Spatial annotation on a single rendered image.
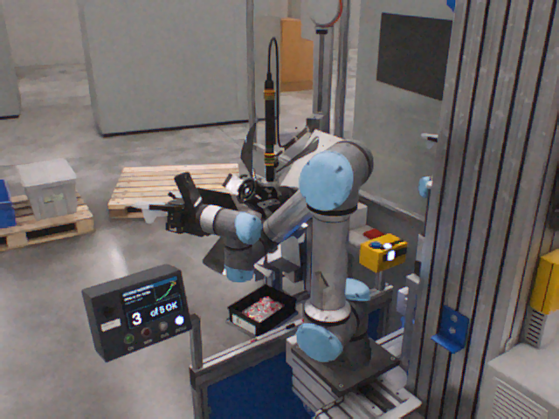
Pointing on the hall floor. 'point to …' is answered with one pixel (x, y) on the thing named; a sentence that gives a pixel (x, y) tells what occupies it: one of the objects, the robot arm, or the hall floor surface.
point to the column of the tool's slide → (323, 74)
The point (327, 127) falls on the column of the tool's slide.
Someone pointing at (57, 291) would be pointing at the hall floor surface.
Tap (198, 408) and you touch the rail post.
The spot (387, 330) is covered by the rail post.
